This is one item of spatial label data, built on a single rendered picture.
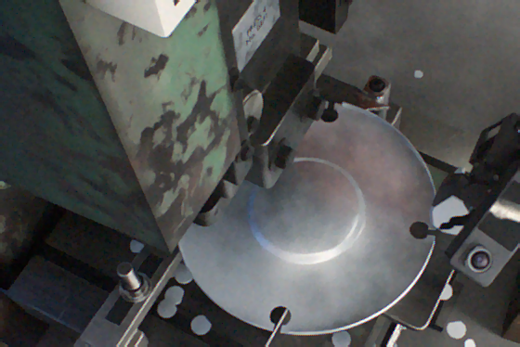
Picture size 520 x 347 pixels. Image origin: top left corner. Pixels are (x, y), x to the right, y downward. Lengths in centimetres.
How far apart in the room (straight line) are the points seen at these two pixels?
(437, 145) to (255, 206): 32
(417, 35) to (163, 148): 159
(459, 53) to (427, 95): 15
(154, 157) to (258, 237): 40
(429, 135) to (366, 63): 89
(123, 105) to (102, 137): 3
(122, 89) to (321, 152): 52
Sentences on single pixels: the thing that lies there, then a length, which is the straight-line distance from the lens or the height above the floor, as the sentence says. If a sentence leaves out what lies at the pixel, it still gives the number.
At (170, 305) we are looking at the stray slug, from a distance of 89.
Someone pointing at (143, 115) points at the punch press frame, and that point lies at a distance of 41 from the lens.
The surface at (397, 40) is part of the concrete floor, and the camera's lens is 199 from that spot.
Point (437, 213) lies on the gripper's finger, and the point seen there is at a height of 83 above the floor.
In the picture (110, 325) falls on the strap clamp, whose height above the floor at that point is 76.
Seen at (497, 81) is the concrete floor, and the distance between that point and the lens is 195.
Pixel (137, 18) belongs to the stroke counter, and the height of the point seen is 130.
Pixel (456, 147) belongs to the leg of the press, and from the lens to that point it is 106.
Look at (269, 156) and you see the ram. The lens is 68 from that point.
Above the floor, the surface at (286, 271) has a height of 78.
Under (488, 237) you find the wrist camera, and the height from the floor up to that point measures 92.
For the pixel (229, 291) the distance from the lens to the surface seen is 81.
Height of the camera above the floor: 153
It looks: 64 degrees down
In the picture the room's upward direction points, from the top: straight up
